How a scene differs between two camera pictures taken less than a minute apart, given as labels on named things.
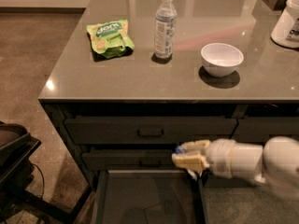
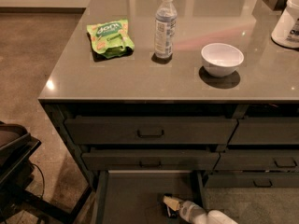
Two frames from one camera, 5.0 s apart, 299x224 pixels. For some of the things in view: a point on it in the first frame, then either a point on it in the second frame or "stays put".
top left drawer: (148, 130) stays put
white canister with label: (286, 30) stays put
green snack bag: (111, 38) stays put
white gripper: (220, 157) → (187, 209)
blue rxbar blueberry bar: (180, 149) → (171, 213)
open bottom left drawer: (149, 197) stays put
